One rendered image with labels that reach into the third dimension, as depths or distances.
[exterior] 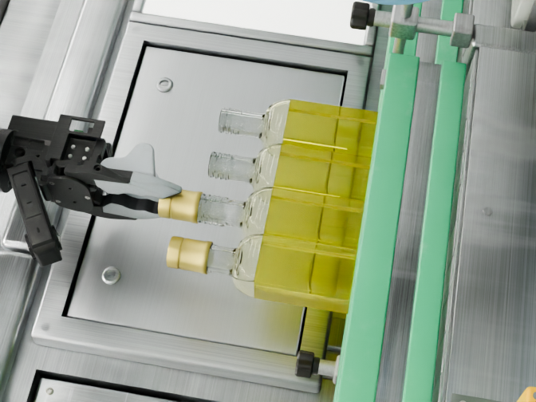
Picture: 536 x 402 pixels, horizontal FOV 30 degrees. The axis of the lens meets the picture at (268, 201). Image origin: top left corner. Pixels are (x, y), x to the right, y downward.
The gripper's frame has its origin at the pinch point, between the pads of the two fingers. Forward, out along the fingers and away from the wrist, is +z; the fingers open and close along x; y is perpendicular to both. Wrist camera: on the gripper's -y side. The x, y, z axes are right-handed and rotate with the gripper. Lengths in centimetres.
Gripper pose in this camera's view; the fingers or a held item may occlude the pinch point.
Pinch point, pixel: (169, 203)
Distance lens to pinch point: 110.3
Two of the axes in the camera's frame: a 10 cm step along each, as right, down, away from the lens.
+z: 9.8, 1.6, -0.8
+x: -0.1, 4.9, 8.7
